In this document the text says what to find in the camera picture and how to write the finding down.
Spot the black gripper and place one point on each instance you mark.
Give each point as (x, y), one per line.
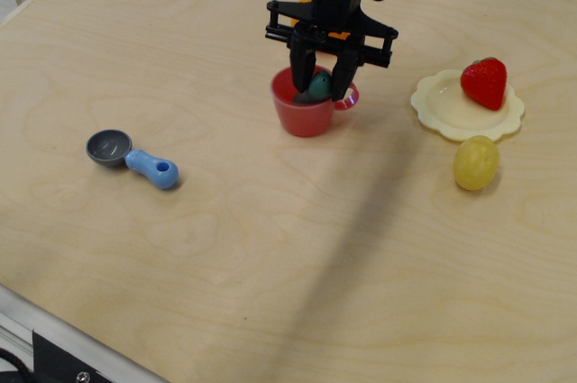
(307, 27)

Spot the green toy cucumber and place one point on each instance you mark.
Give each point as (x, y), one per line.
(318, 91)

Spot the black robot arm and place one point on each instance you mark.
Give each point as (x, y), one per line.
(336, 27)

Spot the red plastic cup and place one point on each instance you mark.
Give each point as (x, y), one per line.
(306, 120)

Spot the cream scalloped plate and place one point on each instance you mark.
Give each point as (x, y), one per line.
(443, 107)

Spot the red toy strawberry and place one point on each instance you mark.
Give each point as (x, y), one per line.
(485, 82)

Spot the yellow toy lemon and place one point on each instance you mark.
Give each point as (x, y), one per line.
(476, 163)

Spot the grey blue toy scoop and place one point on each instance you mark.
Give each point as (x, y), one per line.
(111, 148)

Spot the aluminium table frame rail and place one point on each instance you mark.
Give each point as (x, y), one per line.
(20, 318)

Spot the black corner bracket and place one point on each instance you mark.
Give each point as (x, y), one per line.
(53, 364)

